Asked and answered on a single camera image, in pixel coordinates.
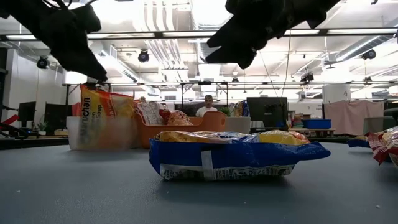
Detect blue-grey table mat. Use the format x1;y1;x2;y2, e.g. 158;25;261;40
0;141;398;224

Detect person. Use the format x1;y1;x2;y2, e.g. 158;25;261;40
195;95;218;118

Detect red handled clamp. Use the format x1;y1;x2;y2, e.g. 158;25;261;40
0;114;19;130

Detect grey storage box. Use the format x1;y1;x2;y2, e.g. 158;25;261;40
363;116;393;137

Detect black computer monitor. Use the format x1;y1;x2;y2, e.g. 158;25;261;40
44;102;74;131
17;101;37;127
247;96;289;128

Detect blue Maruchan noodle pack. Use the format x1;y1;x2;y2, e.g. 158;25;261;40
233;100;249;118
149;129;331;182
347;135;373;149

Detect blue plastic crate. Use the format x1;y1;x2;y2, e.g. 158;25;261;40
303;119;332;130

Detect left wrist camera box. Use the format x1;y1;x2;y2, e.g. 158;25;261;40
70;4;103;34

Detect white plastic bin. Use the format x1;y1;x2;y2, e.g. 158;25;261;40
224;116;252;135

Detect orange Maruchan noodle pack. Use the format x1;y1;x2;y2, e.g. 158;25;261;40
79;83;137;151

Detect white cylindrical column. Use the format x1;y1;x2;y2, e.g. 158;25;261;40
322;83;352;104

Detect pink cloth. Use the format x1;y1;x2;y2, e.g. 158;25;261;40
323;100;385;136

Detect red Maruchan noodle pack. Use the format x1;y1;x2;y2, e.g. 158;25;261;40
160;108;194;127
136;101;165;126
366;126;398;169

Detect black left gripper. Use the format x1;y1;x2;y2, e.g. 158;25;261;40
39;6;109;82

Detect clear plastic bin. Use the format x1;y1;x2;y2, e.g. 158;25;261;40
66;116;141;151

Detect orange plastic bin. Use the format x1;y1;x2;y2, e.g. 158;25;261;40
134;110;228;149

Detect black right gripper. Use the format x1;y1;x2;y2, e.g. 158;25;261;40
205;0;315;70

